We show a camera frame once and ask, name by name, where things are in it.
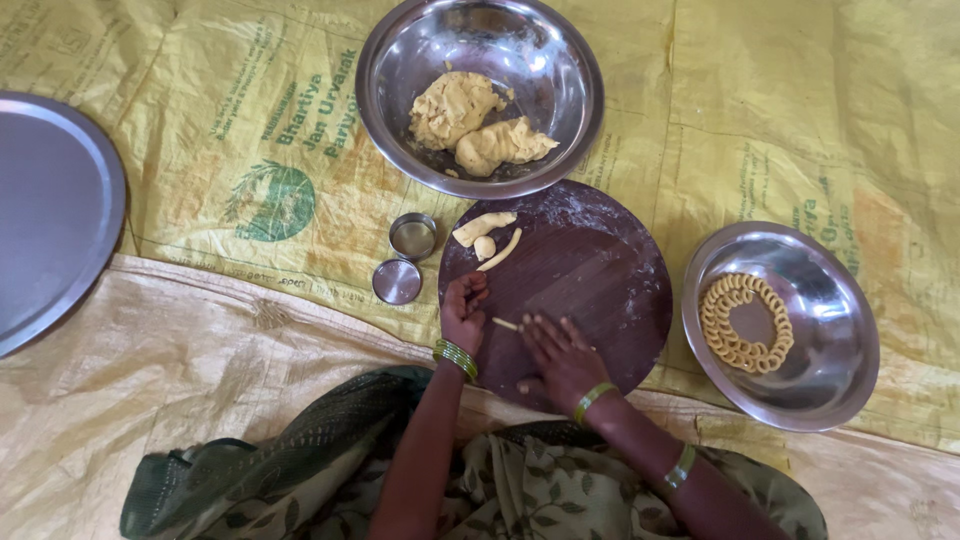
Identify person's left hand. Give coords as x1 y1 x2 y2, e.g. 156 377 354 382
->
440 270 491 355

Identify person's right hand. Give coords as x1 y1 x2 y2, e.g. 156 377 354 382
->
516 312 614 418

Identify green wrist bangle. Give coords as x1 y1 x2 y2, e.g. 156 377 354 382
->
573 381 621 428

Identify stack of green bangles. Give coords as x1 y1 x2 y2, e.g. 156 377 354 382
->
432 338 480 383

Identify small round steel lid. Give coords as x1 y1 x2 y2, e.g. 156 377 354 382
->
371 258 423 306

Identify curved dough strand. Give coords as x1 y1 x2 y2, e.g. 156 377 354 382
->
476 227 523 273

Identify small round steel container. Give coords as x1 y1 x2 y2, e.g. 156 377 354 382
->
387 212 438 263

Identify elongated dough piece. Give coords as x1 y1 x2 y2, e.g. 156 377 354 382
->
452 211 519 249

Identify round dark wooden board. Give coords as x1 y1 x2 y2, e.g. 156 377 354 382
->
437 178 674 414

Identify green and gold bangle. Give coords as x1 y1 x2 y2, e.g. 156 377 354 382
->
663 442 698 491

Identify pile of dough snack rings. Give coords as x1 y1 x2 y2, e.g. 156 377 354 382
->
698 272 795 375

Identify smooth yellow dough lump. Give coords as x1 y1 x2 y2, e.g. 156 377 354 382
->
454 115 561 179

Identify green leaf-patterned sari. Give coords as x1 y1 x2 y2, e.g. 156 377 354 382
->
119 365 830 540

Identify rough yellow dough lump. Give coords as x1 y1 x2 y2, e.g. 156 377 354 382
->
408 71 509 152

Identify steel bowl with snack rings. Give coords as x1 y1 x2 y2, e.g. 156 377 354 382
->
681 220 882 433

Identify steel bowl with dough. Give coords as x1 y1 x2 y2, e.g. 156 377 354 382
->
354 0 606 201

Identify beige woven sack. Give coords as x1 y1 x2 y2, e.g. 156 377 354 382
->
0 253 960 540

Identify yellow printed woven sack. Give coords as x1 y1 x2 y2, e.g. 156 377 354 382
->
0 0 960 456

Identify large flat steel plate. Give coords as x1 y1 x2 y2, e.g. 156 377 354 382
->
0 90 128 359

